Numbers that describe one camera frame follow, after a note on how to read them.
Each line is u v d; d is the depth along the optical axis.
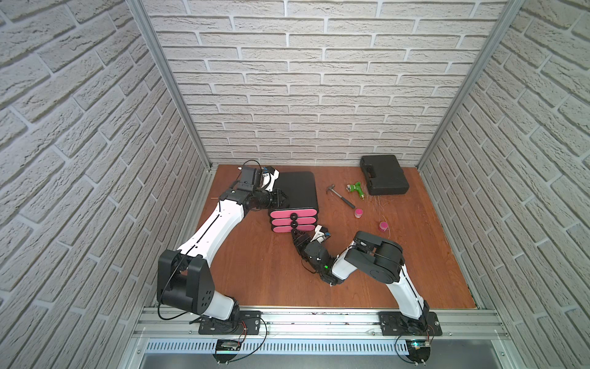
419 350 0.70
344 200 1.07
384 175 1.10
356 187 1.08
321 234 0.87
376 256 0.54
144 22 0.72
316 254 0.72
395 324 0.73
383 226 0.95
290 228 0.90
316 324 0.76
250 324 0.73
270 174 0.76
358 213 0.99
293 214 0.83
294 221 0.87
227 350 0.71
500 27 0.73
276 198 0.73
